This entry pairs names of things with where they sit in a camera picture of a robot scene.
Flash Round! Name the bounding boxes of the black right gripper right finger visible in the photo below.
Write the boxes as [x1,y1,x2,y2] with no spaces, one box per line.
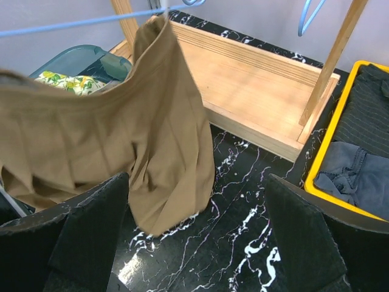
[265,174,388,291]

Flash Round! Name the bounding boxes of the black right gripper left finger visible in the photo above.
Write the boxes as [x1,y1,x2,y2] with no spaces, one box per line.
[1,173,129,291]

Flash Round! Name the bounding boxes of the tan brown skirt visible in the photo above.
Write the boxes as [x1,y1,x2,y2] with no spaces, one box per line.
[1,16,215,236]

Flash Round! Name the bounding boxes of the blue wire hanger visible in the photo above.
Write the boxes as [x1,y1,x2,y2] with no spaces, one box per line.
[297,0,326,37]
[1,0,206,38]

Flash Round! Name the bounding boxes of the dark blue garment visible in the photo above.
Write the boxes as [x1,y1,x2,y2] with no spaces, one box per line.
[314,142,388,220]

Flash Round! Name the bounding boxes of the black marbled mat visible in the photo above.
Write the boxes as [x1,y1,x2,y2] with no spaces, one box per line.
[106,10,350,292]

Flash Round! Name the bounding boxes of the black striped garment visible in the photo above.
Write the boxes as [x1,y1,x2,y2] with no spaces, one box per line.
[333,64,388,158]

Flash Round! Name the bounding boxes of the yellow plastic tray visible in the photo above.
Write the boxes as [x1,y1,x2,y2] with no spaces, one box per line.
[305,60,388,221]

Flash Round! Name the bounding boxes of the wooden clothes rack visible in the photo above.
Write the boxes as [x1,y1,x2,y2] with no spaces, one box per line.
[109,0,370,162]

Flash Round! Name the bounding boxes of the yellow floral cloth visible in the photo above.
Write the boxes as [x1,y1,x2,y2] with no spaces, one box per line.
[35,71,106,96]

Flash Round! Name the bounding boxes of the teal plastic basket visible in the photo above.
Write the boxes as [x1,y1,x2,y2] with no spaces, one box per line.
[29,44,132,85]

